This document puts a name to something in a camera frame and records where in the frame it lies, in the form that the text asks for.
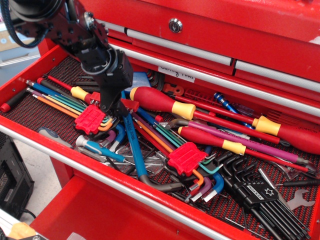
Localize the left red hex key set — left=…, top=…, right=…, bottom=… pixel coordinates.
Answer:
left=26, top=80, right=119, bottom=137

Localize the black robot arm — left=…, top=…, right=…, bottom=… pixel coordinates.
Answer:
left=0, top=0, right=134, bottom=116

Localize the large red yellow screwdriver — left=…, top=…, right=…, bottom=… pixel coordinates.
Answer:
left=129, top=86, right=280, bottom=144

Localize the blue metallic pen tool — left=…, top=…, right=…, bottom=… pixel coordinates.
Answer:
left=213, top=92, right=255, bottom=129

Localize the large blue hex key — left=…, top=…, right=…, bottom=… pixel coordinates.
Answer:
left=120, top=98, right=183, bottom=193

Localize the red bit holder with bits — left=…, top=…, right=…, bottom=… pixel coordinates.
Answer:
left=88, top=91, right=140, bottom=112

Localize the purple long hex key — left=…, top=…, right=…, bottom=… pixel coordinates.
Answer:
left=165, top=119, right=310, bottom=166

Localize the yellow object bottom left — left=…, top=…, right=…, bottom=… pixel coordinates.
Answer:
left=8, top=222, right=37, bottom=240

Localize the black red handle tool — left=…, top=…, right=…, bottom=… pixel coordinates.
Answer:
left=0, top=88, right=27, bottom=113

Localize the red yellow screwdriver front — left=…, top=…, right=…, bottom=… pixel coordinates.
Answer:
left=177, top=122, right=318, bottom=175

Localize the black red mesh drawer liner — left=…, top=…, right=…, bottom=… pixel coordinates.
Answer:
left=0, top=49, right=320, bottom=240

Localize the black Tekton torx key set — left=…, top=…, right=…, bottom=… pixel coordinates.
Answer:
left=214, top=151, right=311, bottom=240

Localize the right red hex key set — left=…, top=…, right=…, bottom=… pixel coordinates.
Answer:
left=132, top=108, right=224, bottom=202

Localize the chest key lock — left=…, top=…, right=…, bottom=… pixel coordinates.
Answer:
left=168, top=18, right=183, bottom=34

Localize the red hex key set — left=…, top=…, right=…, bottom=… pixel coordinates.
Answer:
left=26, top=80, right=119, bottom=137
left=132, top=108, right=224, bottom=202

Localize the red tool chest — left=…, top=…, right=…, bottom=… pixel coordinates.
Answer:
left=0, top=0, right=320, bottom=240

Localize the grey blue handle tool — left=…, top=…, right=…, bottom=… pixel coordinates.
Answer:
left=37, top=126, right=73, bottom=149

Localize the small silver wrench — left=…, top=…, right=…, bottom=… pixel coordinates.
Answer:
left=287, top=189, right=316, bottom=211

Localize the red yellow wiha screwdriver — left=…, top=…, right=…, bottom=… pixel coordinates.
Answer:
left=36, top=75, right=91, bottom=104

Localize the black electronics box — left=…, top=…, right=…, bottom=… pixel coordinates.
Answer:
left=0, top=133, right=34, bottom=219

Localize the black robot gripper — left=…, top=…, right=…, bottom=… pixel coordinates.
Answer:
left=79, top=47, right=134, bottom=117

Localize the red yellow screwdriver right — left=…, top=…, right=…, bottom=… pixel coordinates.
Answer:
left=175, top=95, right=320, bottom=155

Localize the white cutting tools label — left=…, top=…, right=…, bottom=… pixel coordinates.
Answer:
left=158, top=66, right=196, bottom=83

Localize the blue white precision screwdriver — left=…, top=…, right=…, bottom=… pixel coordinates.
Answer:
left=75, top=135, right=134, bottom=165

